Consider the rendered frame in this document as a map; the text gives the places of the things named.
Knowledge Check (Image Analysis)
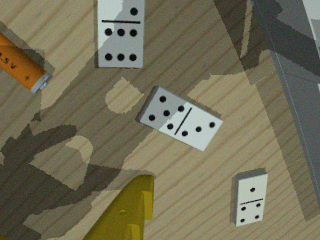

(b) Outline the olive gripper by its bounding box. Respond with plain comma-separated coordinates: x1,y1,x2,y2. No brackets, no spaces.
82,174,154,240

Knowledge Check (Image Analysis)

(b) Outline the orange aa battery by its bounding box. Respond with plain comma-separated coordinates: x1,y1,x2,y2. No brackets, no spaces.
0,32,51,94

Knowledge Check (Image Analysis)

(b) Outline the white domino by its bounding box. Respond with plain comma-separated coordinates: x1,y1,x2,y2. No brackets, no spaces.
233,169,268,227
98,0,145,68
139,85,223,151

